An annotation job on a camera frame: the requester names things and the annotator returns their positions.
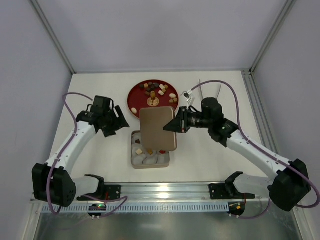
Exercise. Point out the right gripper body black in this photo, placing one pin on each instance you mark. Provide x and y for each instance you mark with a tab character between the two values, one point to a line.
184	122

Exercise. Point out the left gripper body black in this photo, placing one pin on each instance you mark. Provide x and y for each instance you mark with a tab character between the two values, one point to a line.
113	122

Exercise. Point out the aluminium rail right side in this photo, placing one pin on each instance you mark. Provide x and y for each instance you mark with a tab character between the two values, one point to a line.
260	116

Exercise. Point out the gold tin lid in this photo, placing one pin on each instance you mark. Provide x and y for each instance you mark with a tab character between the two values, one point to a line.
152	121

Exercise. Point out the aluminium frame post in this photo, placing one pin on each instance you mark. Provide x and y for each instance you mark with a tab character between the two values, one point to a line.
52	35
273	32

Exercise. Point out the metal tongs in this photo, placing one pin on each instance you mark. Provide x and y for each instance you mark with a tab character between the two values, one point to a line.
217	94

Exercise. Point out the round mount black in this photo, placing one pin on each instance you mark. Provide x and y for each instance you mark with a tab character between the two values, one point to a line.
96	210
236	209

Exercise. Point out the tan barrel chocolate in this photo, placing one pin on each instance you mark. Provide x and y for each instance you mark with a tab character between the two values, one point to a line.
153	95

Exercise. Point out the aluminium rail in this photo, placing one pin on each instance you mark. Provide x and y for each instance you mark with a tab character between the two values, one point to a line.
260	116
175	190

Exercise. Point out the white paper cup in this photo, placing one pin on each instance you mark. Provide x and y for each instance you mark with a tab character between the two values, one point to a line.
163	159
138	159
135	147
136	136
152	160

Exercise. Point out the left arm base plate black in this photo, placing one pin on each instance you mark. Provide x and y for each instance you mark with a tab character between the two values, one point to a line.
107	192

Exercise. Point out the white oval chocolate right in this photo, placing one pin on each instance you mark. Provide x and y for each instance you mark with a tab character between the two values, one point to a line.
172	95

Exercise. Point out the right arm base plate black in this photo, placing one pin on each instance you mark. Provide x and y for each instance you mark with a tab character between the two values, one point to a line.
227	191

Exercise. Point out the white paper cup bottom left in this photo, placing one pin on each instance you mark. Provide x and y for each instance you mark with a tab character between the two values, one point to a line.
138	159

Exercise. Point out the perforated cable duct strip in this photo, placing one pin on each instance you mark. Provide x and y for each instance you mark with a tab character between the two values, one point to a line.
153	207

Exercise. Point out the aluminium rail front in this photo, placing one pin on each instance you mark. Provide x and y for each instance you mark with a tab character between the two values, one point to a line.
175	190

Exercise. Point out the aluminium frame post right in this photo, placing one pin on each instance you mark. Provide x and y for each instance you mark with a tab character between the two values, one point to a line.
273	32

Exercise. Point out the white oval chocolate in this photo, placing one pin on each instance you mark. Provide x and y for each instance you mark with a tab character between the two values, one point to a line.
134	110
172	95

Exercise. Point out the white paper cup middle left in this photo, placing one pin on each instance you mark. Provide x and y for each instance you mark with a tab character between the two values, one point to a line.
135	147

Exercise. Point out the white paper cup bottom right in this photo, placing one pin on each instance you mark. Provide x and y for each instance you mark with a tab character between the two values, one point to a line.
163	159

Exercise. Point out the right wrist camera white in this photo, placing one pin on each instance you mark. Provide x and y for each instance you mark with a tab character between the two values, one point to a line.
188	97

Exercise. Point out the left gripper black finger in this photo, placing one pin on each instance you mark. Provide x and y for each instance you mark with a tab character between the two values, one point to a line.
120	121
108	131

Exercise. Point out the gold square tin box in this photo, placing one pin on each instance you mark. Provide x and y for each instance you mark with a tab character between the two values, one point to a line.
155	152

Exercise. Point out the white paper cup bottom middle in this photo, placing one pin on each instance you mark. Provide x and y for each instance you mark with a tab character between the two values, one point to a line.
152	160

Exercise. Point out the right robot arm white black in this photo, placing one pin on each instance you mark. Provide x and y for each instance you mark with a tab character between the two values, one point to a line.
286	181

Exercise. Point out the white square chocolate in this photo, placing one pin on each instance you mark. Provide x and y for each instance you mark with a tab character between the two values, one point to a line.
139	151

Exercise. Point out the round red tray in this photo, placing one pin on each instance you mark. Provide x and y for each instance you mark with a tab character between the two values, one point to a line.
139	96

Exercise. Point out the right round mount black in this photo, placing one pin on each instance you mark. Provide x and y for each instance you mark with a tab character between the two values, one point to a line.
236	209

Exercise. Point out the left round mount black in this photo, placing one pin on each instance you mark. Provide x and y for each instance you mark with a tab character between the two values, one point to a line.
96	210

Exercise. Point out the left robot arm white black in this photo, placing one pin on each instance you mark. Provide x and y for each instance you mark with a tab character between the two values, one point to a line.
59	167

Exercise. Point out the aluminium frame post left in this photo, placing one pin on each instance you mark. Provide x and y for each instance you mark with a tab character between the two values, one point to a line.
52	35

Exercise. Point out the white paper cup top left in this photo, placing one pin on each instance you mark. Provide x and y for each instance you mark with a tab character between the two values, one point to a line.
136	136

